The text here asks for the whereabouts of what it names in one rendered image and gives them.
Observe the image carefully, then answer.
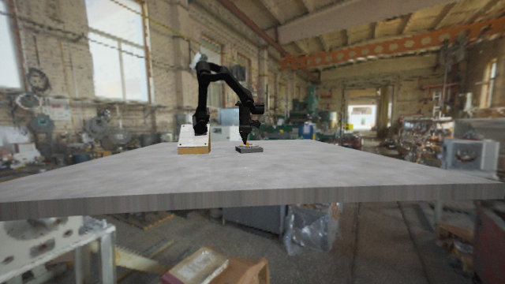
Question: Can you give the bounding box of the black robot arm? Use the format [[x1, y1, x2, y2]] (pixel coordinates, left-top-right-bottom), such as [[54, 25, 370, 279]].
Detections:
[[193, 61, 264, 136]]

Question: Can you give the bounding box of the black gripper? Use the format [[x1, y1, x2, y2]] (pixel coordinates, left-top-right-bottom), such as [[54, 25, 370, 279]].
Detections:
[[239, 114, 252, 144]]

